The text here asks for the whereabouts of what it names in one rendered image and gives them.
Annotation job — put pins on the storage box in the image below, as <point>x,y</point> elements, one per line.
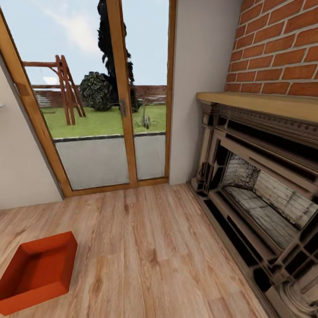
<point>39,271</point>

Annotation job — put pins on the door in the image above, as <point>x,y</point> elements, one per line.
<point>96,79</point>

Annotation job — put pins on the wood fireplace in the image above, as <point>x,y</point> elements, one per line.
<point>257,184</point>

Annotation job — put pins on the countertop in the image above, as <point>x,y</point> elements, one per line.
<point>302,108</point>

